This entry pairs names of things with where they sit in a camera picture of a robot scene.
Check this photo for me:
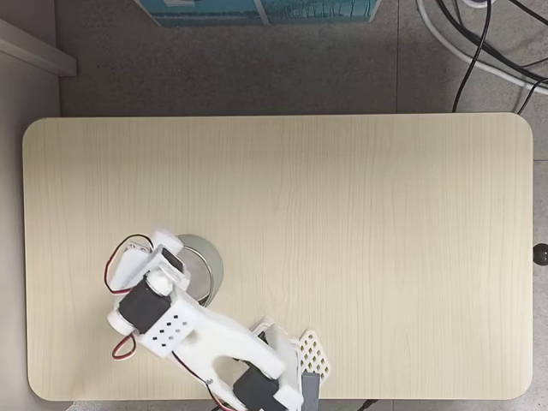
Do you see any blue printed box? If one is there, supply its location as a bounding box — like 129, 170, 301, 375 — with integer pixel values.
134, 0, 382, 28

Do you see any red black servo cable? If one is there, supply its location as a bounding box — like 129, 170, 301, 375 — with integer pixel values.
172, 349, 235, 408

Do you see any thick white cable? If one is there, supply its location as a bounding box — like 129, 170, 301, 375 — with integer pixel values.
414, 0, 548, 98

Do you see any green mug steel interior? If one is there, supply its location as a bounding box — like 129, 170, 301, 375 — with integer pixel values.
176, 233, 225, 307

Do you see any grey table clamp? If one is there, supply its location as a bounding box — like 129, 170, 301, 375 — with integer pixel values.
301, 371, 323, 411

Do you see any white shelf ledge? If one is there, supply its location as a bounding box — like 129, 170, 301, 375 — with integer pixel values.
0, 16, 79, 79

